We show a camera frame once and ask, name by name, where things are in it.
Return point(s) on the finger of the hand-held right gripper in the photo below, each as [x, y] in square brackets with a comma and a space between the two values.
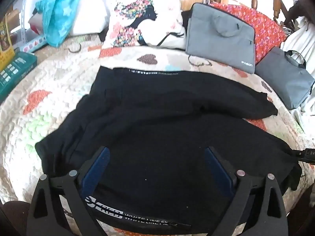
[306, 154]

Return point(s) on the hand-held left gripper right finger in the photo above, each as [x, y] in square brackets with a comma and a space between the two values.
[219, 172]

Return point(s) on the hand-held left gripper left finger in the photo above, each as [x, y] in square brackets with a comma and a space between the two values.
[97, 169]

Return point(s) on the black pants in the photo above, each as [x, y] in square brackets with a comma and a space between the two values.
[160, 127]

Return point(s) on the small grey laptop bag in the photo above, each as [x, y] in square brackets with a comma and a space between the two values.
[283, 78]

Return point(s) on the dark maroon clothing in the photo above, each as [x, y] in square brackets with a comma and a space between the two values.
[13, 218]

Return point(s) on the heart print quilt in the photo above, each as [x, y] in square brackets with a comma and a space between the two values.
[49, 78]

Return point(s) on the large grey laptop bag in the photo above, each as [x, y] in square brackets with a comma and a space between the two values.
[216, 46]

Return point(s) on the teal cardboard box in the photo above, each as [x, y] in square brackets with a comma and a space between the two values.
[17, 71]

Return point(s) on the red floral cushion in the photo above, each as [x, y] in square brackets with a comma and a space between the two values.
[265, 27]

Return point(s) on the pastel dotted box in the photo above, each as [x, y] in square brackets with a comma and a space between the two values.
[34, 44]

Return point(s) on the white pillow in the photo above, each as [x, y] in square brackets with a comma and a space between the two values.
[93, 17]

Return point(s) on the yellow cardboard box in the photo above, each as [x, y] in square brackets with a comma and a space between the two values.
[5, 46]

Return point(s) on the printed figure pillow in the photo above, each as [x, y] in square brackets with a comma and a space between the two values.
[167, 24]

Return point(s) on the teal star print cloth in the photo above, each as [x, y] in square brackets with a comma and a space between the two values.
[59, 12]

